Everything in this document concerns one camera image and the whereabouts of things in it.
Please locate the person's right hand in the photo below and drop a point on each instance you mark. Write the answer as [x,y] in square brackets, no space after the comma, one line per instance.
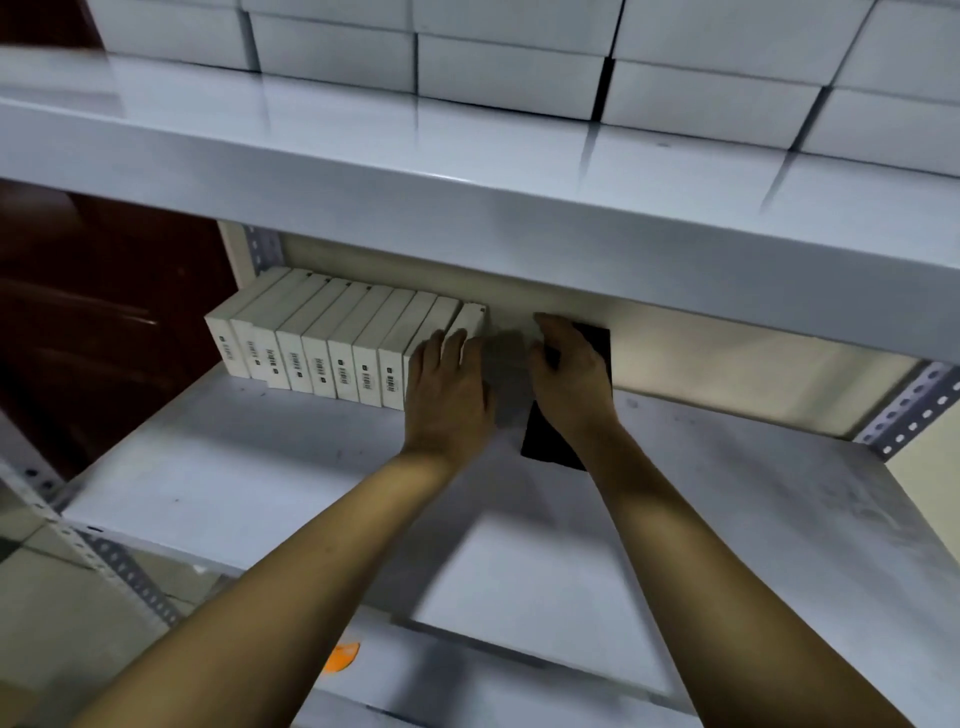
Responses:
[578,383]

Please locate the person's left hand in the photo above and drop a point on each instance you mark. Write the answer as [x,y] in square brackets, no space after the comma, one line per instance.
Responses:
[447,398]

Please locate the row of slim white boxes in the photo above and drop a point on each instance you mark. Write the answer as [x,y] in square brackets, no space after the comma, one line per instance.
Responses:
[300,338]

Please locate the white metal shelving rack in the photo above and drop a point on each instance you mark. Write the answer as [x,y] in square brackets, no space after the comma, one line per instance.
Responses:
[450,165]

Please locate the orange utility knife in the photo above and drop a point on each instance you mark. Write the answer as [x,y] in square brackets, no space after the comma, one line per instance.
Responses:
[342,657]

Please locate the tidy row of white boxes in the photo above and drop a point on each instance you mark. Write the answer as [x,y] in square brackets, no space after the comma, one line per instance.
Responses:
[510,75]

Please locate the person's left forearm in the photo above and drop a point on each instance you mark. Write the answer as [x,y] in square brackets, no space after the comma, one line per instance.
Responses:
[270,615]

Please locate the person's right forearm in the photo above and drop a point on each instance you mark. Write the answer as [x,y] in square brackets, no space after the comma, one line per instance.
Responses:
[720,600]

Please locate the dark wooden door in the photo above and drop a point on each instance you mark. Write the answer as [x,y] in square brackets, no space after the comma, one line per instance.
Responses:
[90,330]

